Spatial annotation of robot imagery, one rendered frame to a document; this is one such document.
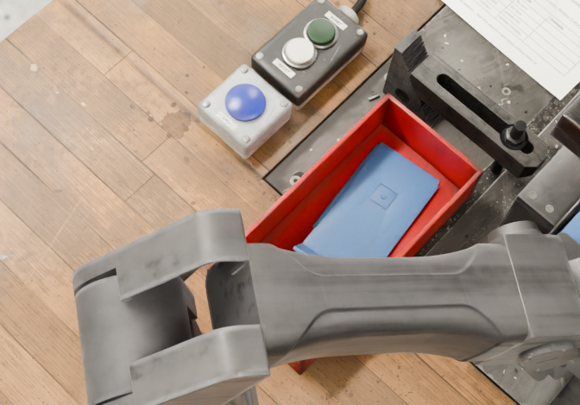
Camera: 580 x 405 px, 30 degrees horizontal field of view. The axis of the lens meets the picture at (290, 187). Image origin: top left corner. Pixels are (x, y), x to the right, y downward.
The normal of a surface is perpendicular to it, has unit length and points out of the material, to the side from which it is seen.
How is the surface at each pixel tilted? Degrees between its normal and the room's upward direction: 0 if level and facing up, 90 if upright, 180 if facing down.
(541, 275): 25
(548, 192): 0
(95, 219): 0
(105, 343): 32
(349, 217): 0
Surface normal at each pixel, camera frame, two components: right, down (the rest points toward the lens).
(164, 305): 0.62, -0.40
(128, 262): -0.58, -0.21
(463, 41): 0.05, -0.39
